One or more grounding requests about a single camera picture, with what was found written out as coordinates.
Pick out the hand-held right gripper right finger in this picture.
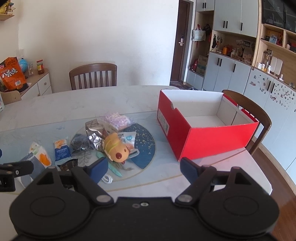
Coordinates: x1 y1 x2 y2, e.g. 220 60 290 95
175 157 253 206

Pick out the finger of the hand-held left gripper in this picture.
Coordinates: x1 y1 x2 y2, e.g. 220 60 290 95
0 160 34 179

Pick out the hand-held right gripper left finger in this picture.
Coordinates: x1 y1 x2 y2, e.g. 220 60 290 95
34 158 114 206

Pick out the mint green stick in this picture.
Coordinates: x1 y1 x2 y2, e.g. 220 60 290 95
96 151 123 178

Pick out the yellow plush toy dog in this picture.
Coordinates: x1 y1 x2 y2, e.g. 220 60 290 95
103 133 135 164

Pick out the white orange snack packet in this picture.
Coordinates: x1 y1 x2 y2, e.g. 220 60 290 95
20 141 52 188

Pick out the dark brown snack packet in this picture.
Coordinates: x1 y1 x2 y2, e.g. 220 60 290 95
57 159 79 172

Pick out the black clear plastic bag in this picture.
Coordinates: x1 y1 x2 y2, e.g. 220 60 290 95
69 134 94 154

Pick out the red shoe box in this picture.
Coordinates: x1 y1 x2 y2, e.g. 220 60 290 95
157 89 259 162

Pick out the silver foil bag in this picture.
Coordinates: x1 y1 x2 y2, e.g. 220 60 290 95
85 119 111 152

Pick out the blue cracker packet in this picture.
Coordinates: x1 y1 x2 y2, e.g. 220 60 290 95
54 137 72 165

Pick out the white blue snack packet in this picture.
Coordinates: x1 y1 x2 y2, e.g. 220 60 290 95
118 131 139 160

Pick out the purple print snack packet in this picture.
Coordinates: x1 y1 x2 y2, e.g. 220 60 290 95
102 112 135 130

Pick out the white marble desktop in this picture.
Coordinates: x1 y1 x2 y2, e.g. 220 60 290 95
0 85 273 232

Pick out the light wooden board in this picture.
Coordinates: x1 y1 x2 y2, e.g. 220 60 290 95
0 90 22 105

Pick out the white sideboard cabinet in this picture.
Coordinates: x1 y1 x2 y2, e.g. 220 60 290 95
20 68 52 96

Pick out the brown wooden chair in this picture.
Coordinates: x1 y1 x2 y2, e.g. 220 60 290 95
69 63 117 90
221 90 272 154

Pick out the large orange snack bag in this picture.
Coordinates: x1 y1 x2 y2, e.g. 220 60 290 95
0 57 28 91

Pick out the sticker covered grey cabinet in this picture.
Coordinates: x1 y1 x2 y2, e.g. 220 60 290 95
240 68 296 171

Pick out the grey base cabinet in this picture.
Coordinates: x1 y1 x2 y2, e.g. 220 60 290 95
186 51 251 92

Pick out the cardboard box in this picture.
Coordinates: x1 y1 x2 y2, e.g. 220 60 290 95
196 55 208 76

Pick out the pale hanging tote bag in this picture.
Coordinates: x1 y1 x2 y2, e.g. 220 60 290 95
192 25 206 42

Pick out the open wooden shelf unit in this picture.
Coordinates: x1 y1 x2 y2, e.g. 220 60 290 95
252 23 296 84

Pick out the dark wooden door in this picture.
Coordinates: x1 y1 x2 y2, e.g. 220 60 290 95
172 0 193 83

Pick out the dark glass door cabinet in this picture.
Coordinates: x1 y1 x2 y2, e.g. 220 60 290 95
261 0 296 33

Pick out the white cable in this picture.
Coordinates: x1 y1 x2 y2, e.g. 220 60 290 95
100 174 114 185

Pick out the black bear wall decoration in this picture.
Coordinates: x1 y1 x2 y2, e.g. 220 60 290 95
211 34 222 52

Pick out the small wooden wall shelf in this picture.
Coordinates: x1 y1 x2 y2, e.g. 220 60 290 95
0 0 15 21

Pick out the grey wall cabinet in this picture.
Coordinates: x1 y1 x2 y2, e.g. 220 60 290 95
196 0 261 38

